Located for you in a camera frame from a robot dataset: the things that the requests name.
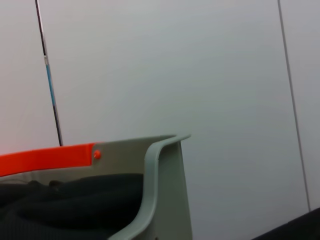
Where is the grey perforated storage box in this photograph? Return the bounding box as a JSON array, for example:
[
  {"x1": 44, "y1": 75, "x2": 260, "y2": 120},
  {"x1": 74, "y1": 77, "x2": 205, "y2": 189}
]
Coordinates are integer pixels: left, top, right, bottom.
[{"x1": 0, "y1": 134, "x2": 194, "y2": 240}]

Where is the black towel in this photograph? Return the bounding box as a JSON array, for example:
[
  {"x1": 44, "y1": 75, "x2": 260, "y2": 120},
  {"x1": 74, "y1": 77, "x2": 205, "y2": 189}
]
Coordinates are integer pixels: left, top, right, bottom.
[{"x1": 0, "y1": 172, "x2": 146, "y2": 240}]

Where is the black tablecloth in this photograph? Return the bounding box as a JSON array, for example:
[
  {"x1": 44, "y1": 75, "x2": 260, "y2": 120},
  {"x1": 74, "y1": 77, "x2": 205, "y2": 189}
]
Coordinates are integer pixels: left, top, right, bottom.
[{"x1": 249, "y1": 206, "x2": 320, "y2": 240}]

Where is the orange box handle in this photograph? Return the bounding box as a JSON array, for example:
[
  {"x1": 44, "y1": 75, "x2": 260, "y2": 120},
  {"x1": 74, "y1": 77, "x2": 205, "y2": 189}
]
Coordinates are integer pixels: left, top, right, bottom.
[{"x1": 0, "y1": 142, "x2": 102, "y2": 178}]

